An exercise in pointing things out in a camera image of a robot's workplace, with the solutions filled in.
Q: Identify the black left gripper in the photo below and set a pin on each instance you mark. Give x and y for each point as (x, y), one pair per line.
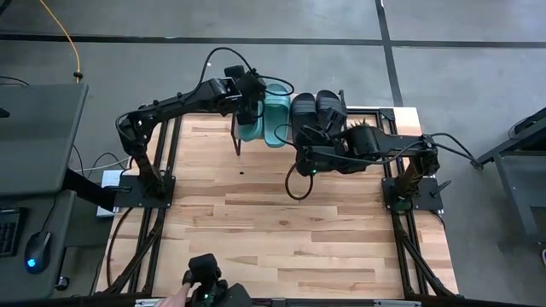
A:
(251, 89)

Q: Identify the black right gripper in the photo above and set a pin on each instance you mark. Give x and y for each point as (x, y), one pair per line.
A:
(324, 158)

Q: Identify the green rubber slide sandal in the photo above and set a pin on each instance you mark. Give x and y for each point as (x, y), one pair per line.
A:
(277, 123)
(251, 133)

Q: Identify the black rubber slide sandal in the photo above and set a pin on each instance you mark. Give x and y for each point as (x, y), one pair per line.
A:
(326, 102)
(303, 111)

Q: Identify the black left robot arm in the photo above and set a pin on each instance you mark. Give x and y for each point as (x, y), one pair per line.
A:
(179, 102)

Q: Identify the potted green succulent plant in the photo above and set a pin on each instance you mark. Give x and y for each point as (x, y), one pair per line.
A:
(360, 124)

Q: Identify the white power box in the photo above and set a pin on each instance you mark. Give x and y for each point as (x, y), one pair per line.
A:
(112, 179)

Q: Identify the dark grey side table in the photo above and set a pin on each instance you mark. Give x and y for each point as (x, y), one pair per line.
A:
(520, 179)

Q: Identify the person's hand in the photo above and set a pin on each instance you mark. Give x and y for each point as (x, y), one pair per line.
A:
(177, 298)

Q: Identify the dark grey desk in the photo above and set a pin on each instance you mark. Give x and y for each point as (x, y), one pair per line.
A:
(38, 128)

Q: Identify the black computer mouse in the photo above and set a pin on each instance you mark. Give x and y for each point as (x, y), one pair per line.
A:
(37, 251)

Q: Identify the black caster wheel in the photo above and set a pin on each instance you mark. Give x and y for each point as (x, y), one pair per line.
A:
(62, 283)

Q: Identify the black keyboard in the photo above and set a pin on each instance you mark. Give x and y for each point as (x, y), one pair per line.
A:
(8, 232)

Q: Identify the wooden shelf with black frame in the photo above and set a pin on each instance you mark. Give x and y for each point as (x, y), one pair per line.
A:
(235, 147)

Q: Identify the black aluminium table frame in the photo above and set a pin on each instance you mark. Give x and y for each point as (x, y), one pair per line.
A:
(367, 111)

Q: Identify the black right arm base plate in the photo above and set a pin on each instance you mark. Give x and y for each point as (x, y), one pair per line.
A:
(426, 202)

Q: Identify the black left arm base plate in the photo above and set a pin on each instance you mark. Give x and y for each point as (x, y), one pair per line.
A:
(166, 198)

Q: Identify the silver metal bracket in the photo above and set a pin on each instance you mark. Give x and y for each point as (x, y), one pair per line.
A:
(145, 302)
(396, 303)

